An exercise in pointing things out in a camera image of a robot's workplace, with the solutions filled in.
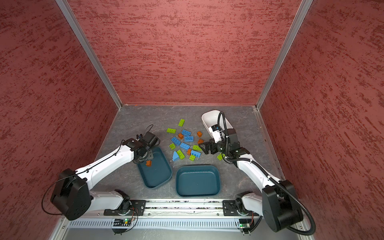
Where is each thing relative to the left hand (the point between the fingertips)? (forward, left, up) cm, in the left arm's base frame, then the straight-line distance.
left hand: (145, 159), depth 83 cm
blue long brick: (+18, -24, -7) cm, 31 cm away
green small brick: (+12, -14, -6) cm, 19 cm away
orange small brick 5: (+7, -25, -5) cm, 26 cm away
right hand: (+6, -34, +6) cm, 35 cm away
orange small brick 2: (+21, -31, -5) cm, 38 cm away
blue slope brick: (+4, -17, -5) cm, 18 cm away
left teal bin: (-5, -8, -6) cm, 11 cm away
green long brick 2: (+12, -30, -8) cm, 33 cm away
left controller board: (-29, +4, -7) cm, 30 cm away
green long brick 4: (+7, -19, -7) cm, 22 cm away
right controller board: (-29, -54, -8) cm, 62 cm away
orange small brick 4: (+17, -32, -8) cm, 37 cm away
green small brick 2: (+4, -27, -6) cm, 28 cm away
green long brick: (+26, -11, -8) cm, 29 cm away
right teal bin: (-9, -30, -8) cm, 33 cm away
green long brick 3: (+5, -45, -7) cm, 45 cm away
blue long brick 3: (+13, -22, -7) cm, 26 cm away
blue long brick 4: (+7, -29, -6) cm, 31 cm away
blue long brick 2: (+17, -15, -7) cm, 24 cm away
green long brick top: (+33, -18, -7) cm, 38 cm away
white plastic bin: (+36, -40, -5) cm, 54 cm away
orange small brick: (0, -1, -4) cm, 5 cm away
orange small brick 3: (+20, -18, -5) cm, 28 cm away
